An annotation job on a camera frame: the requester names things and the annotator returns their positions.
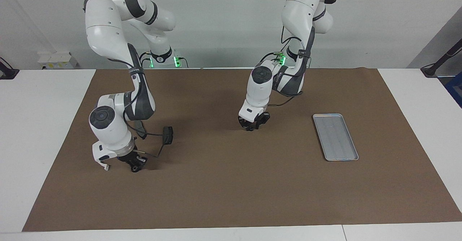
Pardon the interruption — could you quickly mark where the silver metal tray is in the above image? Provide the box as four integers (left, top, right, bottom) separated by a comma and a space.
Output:
313, 113, 359, 162

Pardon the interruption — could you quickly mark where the brown table mat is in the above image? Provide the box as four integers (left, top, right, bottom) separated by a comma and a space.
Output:
22, 68, 462, 232

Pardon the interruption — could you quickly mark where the black angled stand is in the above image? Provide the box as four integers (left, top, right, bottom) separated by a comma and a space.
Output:
420, 39, 462, 78

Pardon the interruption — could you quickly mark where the blue crate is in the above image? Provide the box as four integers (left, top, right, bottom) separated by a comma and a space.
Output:
445, 71, 462, 108

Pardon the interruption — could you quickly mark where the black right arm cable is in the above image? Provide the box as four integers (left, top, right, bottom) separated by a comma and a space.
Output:
123, 108, 170, 158

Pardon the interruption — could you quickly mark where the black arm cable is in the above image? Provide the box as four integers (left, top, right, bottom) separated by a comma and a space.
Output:
123, 108, 170, 158
265, 0, 313, 108

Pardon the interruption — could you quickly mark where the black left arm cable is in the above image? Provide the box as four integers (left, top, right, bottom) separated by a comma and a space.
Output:
265, 0, 313, 108

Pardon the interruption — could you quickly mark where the white wall socket box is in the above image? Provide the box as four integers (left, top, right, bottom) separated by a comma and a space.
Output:
38, 52, 78, 69

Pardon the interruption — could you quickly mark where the black clamp mount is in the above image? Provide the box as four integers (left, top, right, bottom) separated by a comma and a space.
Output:
0, 57, 19, 80

